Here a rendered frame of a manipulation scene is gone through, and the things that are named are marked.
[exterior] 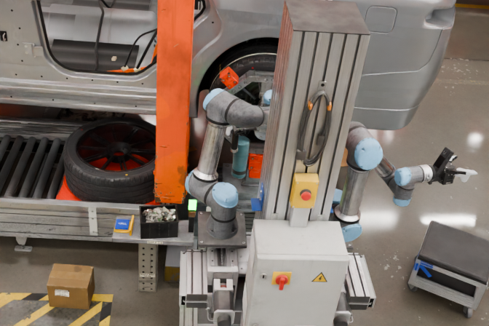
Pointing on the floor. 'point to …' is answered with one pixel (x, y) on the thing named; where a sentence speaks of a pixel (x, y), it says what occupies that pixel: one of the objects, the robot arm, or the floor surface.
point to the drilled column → (148, 267)
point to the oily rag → (103, 115)
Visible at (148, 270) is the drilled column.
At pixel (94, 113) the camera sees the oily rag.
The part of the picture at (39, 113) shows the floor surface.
